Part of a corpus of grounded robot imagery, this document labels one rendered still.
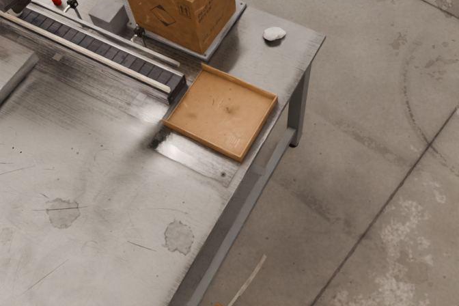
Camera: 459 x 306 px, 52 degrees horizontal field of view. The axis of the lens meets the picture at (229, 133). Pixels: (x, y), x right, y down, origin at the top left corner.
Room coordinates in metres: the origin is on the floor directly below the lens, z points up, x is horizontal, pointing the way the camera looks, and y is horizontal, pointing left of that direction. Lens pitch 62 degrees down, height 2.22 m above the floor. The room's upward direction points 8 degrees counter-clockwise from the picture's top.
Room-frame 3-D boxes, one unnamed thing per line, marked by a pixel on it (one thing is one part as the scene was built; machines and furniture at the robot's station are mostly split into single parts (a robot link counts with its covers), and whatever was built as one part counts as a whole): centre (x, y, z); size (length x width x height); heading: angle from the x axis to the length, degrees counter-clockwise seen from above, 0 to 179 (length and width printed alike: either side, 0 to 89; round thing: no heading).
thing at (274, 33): (1.12, -0.22, 0.85); 0.08 x 0.07 x 0.04; 70
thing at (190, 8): (1.25, 0.10, 0.99); 0.30 x 0.24 x 0.27; 52
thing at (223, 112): (0.83, 0.02, 0.85); 0.30 x 0.26 x 0.04; 53
